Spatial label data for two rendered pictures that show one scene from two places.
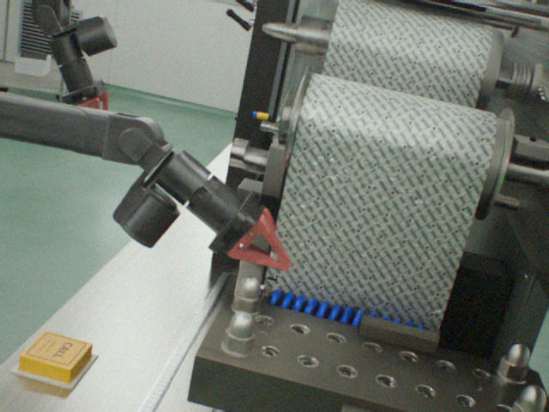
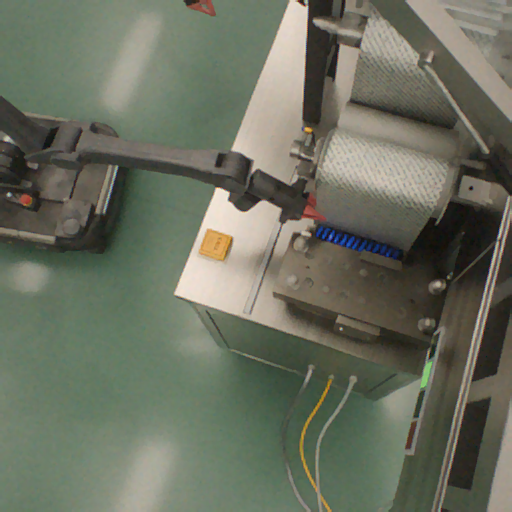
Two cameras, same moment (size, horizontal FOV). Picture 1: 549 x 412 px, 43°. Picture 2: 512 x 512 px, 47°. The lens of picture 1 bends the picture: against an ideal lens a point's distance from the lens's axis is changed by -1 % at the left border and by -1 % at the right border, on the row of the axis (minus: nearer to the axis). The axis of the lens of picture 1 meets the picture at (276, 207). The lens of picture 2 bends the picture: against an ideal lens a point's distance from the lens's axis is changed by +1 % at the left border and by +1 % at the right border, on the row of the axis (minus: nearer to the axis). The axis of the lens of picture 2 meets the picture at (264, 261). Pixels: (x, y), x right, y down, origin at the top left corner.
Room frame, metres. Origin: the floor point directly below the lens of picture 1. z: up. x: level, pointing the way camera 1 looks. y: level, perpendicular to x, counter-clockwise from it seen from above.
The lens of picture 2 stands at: (0.32, -0.06, 2.37)
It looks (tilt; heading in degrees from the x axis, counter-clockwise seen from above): 73 degrees down; 20
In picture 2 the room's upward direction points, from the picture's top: 7 degrees counter-clockwise
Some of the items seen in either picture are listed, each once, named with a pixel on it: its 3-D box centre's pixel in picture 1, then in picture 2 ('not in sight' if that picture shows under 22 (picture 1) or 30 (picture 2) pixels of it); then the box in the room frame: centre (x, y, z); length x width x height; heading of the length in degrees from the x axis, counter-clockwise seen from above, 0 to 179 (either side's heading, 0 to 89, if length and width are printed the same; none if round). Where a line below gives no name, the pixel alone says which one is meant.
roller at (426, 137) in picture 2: not in sight; (393, 142); (1.01, -0.14, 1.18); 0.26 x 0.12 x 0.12; 85
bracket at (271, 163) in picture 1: (249, 241); (309, 178); (0.94, 0.03, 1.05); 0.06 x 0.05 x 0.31; 85
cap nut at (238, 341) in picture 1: (240, 330); (292, 280); (0.68, 0.01, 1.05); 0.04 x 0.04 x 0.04
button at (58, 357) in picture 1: (56, 356); (215, 244); (0.77, 0.24, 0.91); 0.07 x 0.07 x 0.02; 85
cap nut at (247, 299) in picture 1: (249, 293); (301, 242); (0.78, 0.01, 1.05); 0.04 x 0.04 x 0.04
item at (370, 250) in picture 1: (363, 257); (364, 224); (0.83, -0.12, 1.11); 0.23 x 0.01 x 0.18; 85
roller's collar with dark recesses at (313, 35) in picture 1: (316, 39); (355, 30); (1.16, -0.01, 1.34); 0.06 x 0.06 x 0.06; 85
